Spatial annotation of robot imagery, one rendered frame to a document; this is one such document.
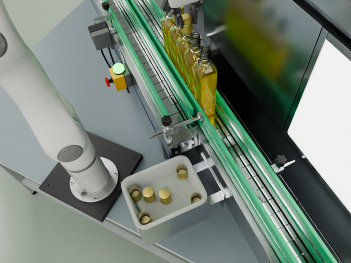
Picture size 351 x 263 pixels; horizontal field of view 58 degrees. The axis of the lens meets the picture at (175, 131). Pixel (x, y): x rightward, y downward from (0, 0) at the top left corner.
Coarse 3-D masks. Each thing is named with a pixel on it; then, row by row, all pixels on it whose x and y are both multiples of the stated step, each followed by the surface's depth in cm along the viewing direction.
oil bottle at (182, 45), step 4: (180, 36) 93; (180, 40) 92; (184, 40) 91; (188, 40) 91; (176, 44) 95; (180, 44) 92; (184, 44) 91; (188, 44) 91; (180, 48) 92; (184, 48) 91; (180, 52) 94; (180, 56) 95; (180, 60) 97; (180, 64) 99; (180, 68) 100; (180, 72) 102; (184, 72) 99; (184, 76) 100; (184, 80) 102
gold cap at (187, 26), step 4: (184, 16) 86; (188, 16) 86; (184, 20) 85; (188, 20) 85; (184, 24) 86; (188, 24) 86; (184, 28) 87; (188, 28) 87; (192, 28) 89; (184, 32) 88; (188, 32) 88
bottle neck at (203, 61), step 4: (200, 48) 81; (204, 48) 82; (208, 48) 81; (200, 52) 82; (204, 52) 81; (208, 52) 81; (200, 56) 83; (204, 56) 82; (208, 56) 82; (200, 60) 84; (204, 60) 83; (208, 60) 83; (204, 64) 84; (208, 64) 84
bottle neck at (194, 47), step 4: (196, 32) 85; (192, 36) 85; (196, 36) 86; (200, 36) 84; (192, 40) 84; (196, 40) 84; (200, 40) 85; (192, 44) 85; (196, 44) 85; (200, 44) 86; (192, 48) 87; (196, 48) 86; (196, 52) 87
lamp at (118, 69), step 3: (117, 63) 122; (120, 63) 122; (114, 66) 121; (117, 66) 121; (120, 66) 121; (123, 66) 122; (114, 69) 121; (117, 69) 120; (120, 69) 121; (123, 69) 122; (114, 72) 122; (117, 72) 121; (120, 72) 121; (123, 72) 122
